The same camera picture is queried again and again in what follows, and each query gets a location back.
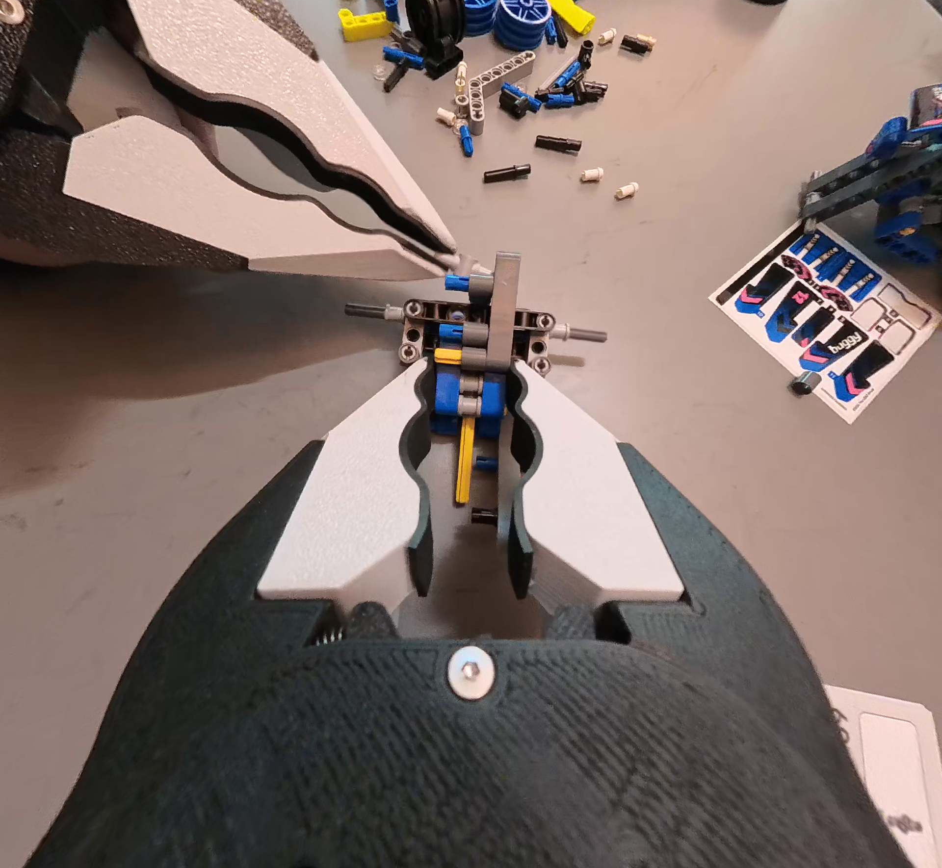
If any lego sticker sheet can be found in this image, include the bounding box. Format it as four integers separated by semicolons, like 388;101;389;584
708;219;942;425

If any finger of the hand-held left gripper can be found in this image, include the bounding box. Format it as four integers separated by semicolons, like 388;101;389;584
116;0;460;258
61;112;453;283

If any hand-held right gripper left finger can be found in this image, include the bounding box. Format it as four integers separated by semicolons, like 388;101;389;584
255;357;437;612

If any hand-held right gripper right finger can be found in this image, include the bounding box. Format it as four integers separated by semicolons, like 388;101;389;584
508;359;687;619

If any pile of loose lego pieces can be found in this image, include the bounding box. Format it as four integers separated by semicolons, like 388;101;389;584
298;0;659;203

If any lego instruction booklet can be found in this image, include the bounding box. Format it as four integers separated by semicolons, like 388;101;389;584
824;684;942;868

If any blue grey lego sub-assembly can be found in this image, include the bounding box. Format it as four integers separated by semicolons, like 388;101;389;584
346;252;608;525

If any partly built lego buggy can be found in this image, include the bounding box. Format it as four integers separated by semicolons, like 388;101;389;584
801;82;942;266

